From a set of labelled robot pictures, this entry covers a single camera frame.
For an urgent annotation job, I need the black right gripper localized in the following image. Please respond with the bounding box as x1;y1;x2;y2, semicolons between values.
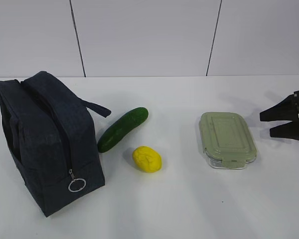
260;91;299;141

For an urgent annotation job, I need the glass container green lid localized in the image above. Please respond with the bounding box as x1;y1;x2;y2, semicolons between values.
199;112;257;169

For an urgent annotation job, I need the green cucumber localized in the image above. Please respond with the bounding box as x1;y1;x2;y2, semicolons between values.
97;107;149;153

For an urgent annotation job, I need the dark navy fabric bag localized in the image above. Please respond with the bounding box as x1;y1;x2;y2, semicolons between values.
0;71;111;216

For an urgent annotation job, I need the yellow lemon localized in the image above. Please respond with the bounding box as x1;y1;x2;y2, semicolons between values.
132;146;162;173

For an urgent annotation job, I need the silver zipper pull ring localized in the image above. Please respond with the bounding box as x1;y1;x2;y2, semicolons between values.
68;168;87;193

